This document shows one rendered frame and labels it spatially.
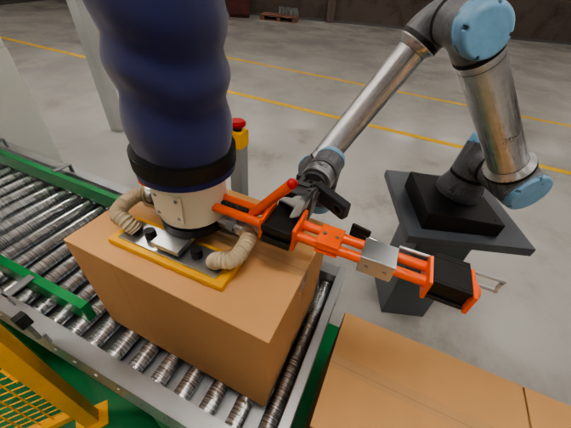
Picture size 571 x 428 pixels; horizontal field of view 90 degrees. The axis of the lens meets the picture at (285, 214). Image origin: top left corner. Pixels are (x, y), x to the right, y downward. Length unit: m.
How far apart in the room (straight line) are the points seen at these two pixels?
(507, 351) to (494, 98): 1.52
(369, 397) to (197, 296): 0.63
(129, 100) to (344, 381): 0.95
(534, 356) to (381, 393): 1.29
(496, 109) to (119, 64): 0.88
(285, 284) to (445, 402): 0.67
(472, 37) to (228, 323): 0.81
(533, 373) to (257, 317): 1.74
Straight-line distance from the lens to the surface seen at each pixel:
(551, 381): 2.19
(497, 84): 0.95
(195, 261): 0.72
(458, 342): 2.00
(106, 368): 1.08
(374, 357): 1.12
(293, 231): 0.59
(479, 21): 0.84
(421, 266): 0.65
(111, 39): 0.56
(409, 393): 1.12
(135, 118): 0.58
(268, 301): 0.67
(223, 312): 0.66
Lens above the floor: 1.52
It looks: 41 degrees down
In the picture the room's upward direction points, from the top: 5 degrees clockwise
